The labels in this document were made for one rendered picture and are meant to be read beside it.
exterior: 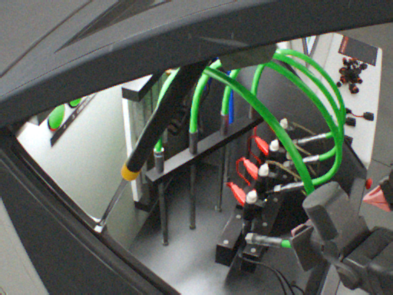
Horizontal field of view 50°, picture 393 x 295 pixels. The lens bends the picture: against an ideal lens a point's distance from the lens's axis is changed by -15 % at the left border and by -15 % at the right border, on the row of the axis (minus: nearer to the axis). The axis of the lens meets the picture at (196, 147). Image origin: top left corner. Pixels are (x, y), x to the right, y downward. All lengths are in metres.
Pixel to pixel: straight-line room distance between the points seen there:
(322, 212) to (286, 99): 0.63
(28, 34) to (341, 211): 0.54
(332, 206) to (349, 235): 0.05
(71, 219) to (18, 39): 0.30
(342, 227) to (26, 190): 0.43
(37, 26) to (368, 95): 1.11
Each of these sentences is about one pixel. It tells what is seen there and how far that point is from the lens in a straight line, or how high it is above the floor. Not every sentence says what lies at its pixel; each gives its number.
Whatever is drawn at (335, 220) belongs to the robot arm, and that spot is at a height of 1.40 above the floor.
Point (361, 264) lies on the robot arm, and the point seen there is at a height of 1.40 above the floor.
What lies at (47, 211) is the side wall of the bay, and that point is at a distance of 0.66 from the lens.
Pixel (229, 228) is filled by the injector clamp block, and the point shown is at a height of 0.98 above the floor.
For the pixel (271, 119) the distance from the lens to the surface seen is 0.69.
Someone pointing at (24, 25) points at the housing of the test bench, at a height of 1.50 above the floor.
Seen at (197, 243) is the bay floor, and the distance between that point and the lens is 1.24.
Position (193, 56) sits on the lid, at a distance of 0.34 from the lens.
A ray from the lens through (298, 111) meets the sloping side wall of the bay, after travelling 1.20.
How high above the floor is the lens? 1.84
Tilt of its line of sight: 43 degrees down
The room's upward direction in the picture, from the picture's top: 1 degrees clockwise
